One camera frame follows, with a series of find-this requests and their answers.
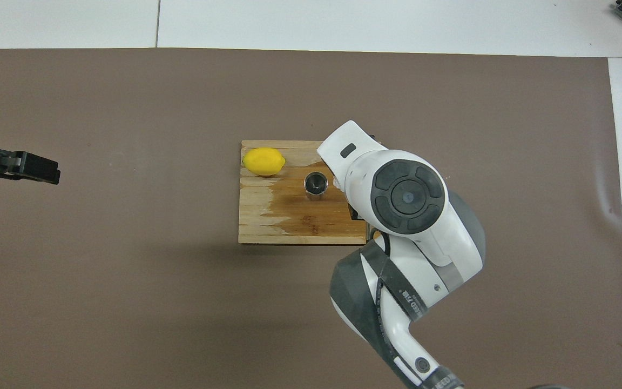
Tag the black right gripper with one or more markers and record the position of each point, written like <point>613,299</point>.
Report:
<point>354,212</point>

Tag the steel double jigger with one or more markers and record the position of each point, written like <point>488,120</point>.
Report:
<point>316,185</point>

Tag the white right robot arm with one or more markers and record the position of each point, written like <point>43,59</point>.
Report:
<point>408,216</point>

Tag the wooden cutting board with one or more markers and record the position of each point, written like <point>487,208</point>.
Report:
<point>278,216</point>

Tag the yellow lemon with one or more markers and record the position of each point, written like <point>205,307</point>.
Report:
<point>263,161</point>

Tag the brown paper table mat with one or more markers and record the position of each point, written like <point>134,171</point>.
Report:
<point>127,302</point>

